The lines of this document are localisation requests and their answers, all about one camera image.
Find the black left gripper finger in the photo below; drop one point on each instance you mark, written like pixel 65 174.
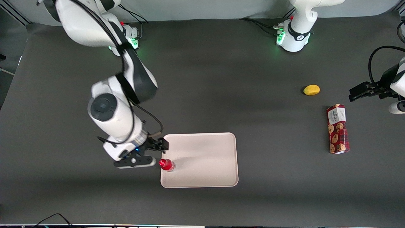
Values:
pixel 362 93
pixel 366 85

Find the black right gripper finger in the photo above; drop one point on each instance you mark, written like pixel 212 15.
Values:
pixel 157 147
pixel 164 144

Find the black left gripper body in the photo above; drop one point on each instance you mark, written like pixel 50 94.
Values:
pixel 381 86

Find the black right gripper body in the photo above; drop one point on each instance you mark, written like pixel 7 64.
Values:
pixel 152 142

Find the red coke bottle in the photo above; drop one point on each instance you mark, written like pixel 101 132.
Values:
pixel 167 165

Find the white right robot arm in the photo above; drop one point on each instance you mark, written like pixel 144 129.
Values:
pixel 110 122

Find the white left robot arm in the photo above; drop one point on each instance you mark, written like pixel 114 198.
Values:
pixel 297 39

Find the beige plastic tray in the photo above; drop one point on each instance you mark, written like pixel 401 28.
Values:
pixel 205 158

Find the red cookie box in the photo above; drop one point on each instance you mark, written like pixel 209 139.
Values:
pixel 338 129

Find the yellow lemon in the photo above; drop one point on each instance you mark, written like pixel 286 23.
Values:
pixel 311 90

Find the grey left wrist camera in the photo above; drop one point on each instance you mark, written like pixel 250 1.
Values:
pixel 396 108

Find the dark aluminium frame bar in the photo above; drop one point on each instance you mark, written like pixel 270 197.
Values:
pixel 15 14

